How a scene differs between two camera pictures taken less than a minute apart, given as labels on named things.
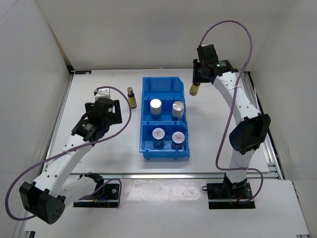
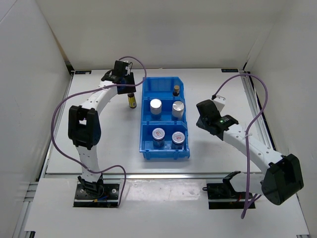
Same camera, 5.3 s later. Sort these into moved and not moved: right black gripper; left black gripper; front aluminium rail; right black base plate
Moved: left black gripper; right black gripper
Not moved: front aluminium rail; right black base plate
